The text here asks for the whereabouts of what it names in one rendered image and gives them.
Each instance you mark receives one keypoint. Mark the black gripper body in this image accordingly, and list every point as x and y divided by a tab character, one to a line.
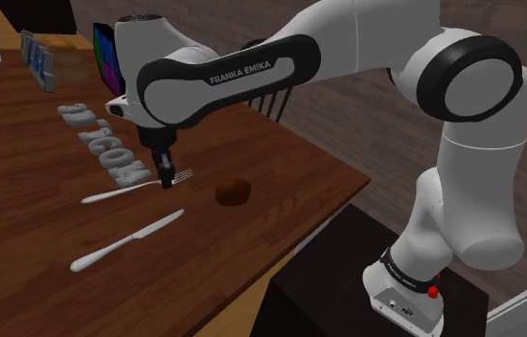
157	137

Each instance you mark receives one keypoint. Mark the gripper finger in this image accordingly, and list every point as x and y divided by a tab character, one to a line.
156	158
167	172

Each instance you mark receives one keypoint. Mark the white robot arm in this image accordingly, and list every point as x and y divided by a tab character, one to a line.
473	177

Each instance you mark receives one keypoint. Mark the silver fork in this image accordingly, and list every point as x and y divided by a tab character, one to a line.
118	191

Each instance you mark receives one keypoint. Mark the grey letters decoration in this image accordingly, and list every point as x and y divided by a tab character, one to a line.
104	144

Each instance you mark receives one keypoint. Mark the brown round bread roll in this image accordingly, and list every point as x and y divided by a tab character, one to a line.
233	192

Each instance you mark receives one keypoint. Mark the silver table knife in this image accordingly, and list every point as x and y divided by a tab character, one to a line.
123	241

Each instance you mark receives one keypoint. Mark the colourful tablet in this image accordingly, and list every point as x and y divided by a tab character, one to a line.
107	53

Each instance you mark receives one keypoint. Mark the black chair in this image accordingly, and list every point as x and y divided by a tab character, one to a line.
270	105

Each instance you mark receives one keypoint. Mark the orange bread loaf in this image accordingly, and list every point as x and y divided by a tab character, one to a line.
68	58

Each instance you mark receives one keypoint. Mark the brown wooden table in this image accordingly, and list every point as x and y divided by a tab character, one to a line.
25	177

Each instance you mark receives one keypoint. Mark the dark robot stand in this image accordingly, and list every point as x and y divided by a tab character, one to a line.
329	275

